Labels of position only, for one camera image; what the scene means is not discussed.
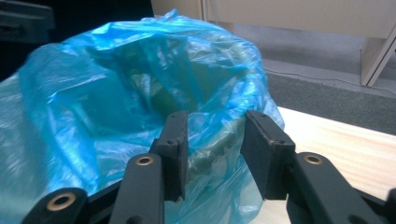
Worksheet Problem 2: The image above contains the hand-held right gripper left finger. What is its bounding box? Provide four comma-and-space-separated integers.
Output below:
108, 110, 190, 224

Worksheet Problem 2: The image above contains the thin white floor cable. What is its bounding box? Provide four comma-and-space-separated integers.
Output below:
264, 68, 396, 95

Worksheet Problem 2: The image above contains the blue plastic bag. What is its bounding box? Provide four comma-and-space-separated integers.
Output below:
0, 8, 286, 224

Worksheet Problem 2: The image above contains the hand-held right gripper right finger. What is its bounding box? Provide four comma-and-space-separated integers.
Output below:
240, 110, 384, 224

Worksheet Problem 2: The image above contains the beige desk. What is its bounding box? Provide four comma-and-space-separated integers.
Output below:
150, 0, 396, 88

